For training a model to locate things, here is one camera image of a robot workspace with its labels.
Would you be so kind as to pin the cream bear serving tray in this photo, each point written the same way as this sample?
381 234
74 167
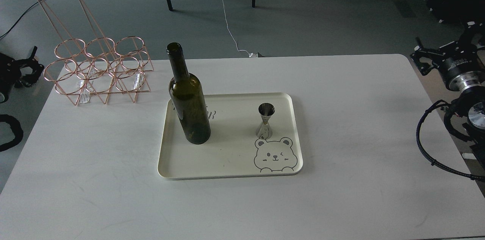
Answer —
233 149

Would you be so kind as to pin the silver metal jigger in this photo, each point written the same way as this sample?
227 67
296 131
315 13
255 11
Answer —
264 131

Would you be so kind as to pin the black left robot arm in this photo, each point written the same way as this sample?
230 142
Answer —
11 76

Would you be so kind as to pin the dark green wine bottle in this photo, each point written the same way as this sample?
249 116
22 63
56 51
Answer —
187 96

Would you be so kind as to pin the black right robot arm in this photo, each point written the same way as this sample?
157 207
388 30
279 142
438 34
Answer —
461 71

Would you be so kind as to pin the copper wire wine rack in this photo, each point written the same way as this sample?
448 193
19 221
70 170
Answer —
99 67

